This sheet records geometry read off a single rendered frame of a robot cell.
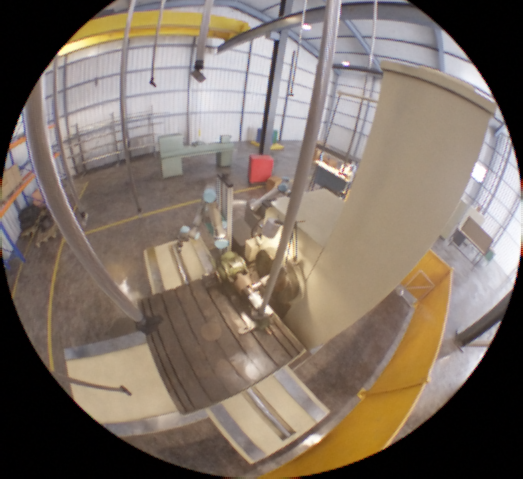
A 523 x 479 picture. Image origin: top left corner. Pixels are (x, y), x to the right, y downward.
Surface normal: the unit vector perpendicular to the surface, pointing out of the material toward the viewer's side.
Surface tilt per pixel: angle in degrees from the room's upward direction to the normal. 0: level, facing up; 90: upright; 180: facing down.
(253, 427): 0
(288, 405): 0
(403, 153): 90
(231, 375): 0
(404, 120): 90
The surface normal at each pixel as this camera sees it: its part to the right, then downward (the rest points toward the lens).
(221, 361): 0.12, -0.79
